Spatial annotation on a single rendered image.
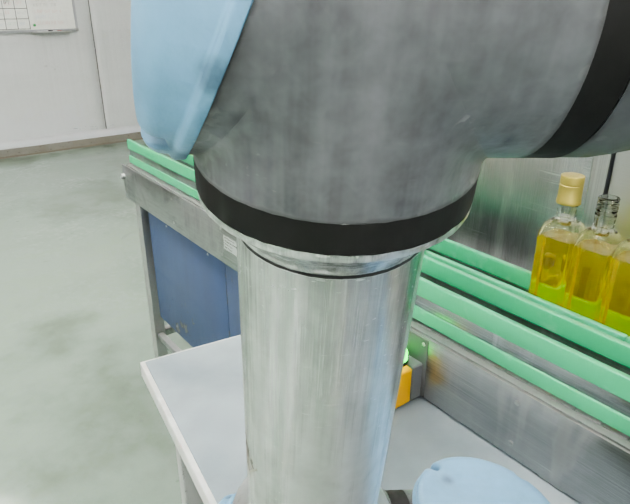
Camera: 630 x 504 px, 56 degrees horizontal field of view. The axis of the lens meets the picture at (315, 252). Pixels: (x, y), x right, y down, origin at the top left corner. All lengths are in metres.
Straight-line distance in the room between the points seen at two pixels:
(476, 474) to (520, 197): 0.79
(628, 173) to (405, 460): 0.57
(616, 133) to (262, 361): 0.17
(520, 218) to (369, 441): 0.95
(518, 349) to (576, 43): 0.77
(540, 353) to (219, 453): 0.51
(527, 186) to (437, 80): 1.04
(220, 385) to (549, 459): 0.56
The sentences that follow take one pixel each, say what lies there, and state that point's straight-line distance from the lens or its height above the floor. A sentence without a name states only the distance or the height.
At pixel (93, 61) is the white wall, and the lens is 6.47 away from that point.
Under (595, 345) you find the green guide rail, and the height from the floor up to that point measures 0.94.
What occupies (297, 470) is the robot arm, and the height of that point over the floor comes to 1.18.
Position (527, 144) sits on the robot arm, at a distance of 0.21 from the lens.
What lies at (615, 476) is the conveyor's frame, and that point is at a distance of 0.91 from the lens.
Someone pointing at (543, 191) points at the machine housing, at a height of 1.07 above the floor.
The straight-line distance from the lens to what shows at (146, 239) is 2.14.
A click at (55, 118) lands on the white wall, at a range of 6.42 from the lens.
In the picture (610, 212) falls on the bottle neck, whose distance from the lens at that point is 0.94.
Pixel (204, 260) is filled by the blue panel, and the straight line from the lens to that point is 1.74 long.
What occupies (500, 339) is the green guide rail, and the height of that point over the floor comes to 0.93.
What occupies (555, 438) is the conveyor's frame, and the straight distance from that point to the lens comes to 0.93.
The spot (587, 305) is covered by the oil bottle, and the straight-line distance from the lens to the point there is 0.98.
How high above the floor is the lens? 1.41
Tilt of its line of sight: 23 degrees down
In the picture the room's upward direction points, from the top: straight up
